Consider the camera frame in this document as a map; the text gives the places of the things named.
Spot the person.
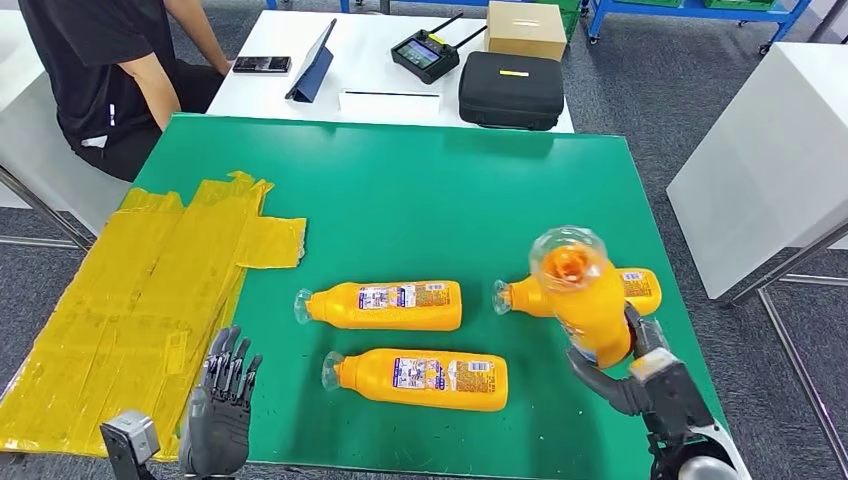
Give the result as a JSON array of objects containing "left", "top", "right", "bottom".
[{"left": 16, "top": 0, "right": 233, "bottom": 183}]

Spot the black smartphone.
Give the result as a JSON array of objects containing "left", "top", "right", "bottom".
[{"left": 231, "top": 55, "right": 293, "bottom": 75}]

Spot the tablet with blue cover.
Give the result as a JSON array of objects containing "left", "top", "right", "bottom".
[{"left": 284, "top": 17, "right": 339, "bottom": 105}]

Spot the yellow plastic sheet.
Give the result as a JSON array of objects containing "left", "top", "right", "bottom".
[{"left": 0, "top": 170, "right": 309, "bottom": 460}]

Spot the blue metal rack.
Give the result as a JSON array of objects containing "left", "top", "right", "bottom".
[
  {"left": 586, "top": 0, "right": 815, "bottom": 48},
  {"left": 264, "top": 0, "right": 492, "bottom": 16}
]

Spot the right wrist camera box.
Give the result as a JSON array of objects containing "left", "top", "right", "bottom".
[{"left": 627, "top": 349, "right": 717, "bottom": 442}]

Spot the white flat box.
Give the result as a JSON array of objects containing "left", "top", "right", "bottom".
[{"left": 337, "top": 89, "right": 443, "bottom": 124}]

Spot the cardboard box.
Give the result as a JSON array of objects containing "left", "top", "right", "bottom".
[{"left": 484, "top": 1, "right": 569, "bottom": 63}]

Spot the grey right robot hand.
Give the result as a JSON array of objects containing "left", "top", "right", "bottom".
[{"left": 566, "top": 301, "right": 672, "bottom": 419}]

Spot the black carry case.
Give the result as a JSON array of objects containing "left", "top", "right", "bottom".
[{"left": 457, "top": 50, "right": 566, "bottom": 132}]

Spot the green crate stack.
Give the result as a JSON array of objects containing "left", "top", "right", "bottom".
[{"left": 529, "top": 0, "right": 586, "bottom": 42}]

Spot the orange bottle clear cap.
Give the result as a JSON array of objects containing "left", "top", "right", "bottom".
[
  {"left": 491, "top": 266, "right": 664, "bottom": 319},
  {"left": 527, "top": 225, "right": 637, "bottom": 371},
  {"left": 321, "top": 347, "right": 510, "bottom": 413},
  {"left": 293, "top": 280, "right": 464, "bottom": 333}
]

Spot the green table mat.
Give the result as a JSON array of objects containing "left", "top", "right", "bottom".
[{"left": 129, "top": 112, "right": 749, "bottom": 480}]

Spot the black remote controller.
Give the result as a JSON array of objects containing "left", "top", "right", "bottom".
[{"left": 390, "top": 11, "right": 490, "bottom": 85}]

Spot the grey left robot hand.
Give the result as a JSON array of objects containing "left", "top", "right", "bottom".
[{"left": 178, "top": 325, "right": 264, "bottom": 480}]

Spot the white desk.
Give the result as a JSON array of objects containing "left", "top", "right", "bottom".
[{"left": 206, "top": 9, "right": 576, "bottom": 135}]

